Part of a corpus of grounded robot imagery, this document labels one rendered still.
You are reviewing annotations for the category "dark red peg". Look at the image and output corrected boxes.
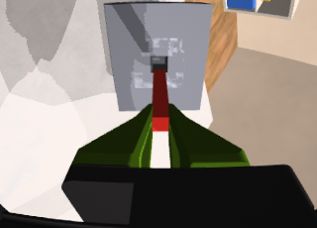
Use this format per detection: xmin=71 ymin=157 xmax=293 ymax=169
xmin=153 ymin=70 xmax=169 ymax=132

